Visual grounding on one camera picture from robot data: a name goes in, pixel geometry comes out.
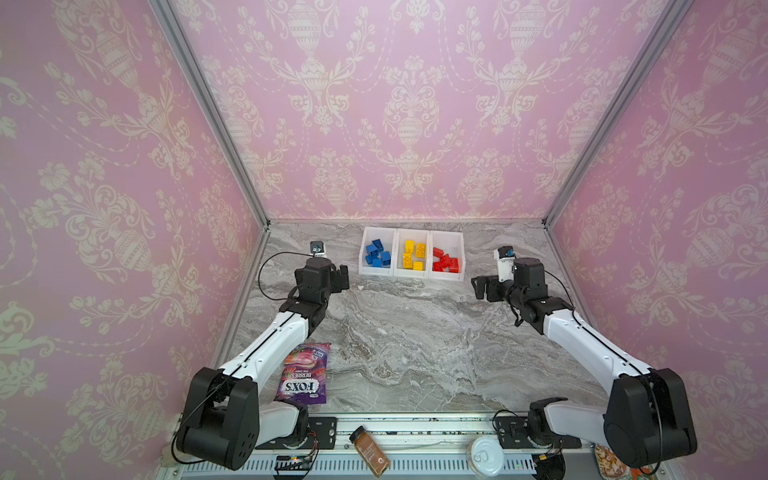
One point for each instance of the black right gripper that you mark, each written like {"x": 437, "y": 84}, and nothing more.
{"x": 486, "y": 287}

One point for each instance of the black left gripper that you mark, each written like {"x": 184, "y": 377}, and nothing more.
{"x": 339, "y": 283}

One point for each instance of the yellow long lego brick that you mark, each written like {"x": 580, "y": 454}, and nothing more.
{"x": 408, "y": 260}

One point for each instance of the red square lego brick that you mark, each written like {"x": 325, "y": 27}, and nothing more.
{"x": 442, "y": 264}

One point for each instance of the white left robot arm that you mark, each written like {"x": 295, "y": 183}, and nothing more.
{"x": 223, "y": 420}

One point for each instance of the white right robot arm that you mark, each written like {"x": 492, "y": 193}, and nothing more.
{"x": 647, "y": 419}

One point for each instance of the white right plastic bin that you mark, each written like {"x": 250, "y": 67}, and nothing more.
{"x": 452, "y": 243}

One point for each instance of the white plastic bin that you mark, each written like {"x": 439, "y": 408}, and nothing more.
{"x": 387, "y": 237}
{"x": 452, "y": 243}
{"x": 418, "y": 236}

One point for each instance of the white left plastic bin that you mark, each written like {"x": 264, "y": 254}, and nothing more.
{"x": 387, "y": 237}

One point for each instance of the white middle plastic bin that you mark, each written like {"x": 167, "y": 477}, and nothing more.
{"x": 418, "y": 236}

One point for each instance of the purple Fox's candy bag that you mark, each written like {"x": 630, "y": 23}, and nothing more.
{"x": 303, "y": 379}

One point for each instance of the white round lid can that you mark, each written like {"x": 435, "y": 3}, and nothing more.
{"x": 485, "y": 457}

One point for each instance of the brown spice jar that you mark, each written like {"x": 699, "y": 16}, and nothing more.
{"x": 370, "y": 452}

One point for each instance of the green food packet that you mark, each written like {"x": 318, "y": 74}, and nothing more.
{"x": 611, "y": 468}

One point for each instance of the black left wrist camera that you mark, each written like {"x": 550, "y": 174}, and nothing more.
{"x": 318, "y": 268}

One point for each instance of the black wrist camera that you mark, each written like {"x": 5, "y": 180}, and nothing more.
{"x": 524, "y": 273}
{"x": 318, "y": 268}

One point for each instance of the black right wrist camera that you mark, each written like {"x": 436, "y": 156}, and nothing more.
{"x": 524, "y": 273}

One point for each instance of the aluminium left corner post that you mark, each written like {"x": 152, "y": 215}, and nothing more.
{"x": 194, "y": 74}

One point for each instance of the aluminium corner post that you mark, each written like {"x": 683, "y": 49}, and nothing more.
{"x": 194, "y": 74}
{"x": 660, "y": 34}

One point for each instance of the aluminium front rail frame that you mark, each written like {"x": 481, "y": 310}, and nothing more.
{"x": 419, "y": 446}

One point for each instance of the aluminium right corner post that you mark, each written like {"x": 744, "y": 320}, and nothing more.
{"x": 660, "y": 34}

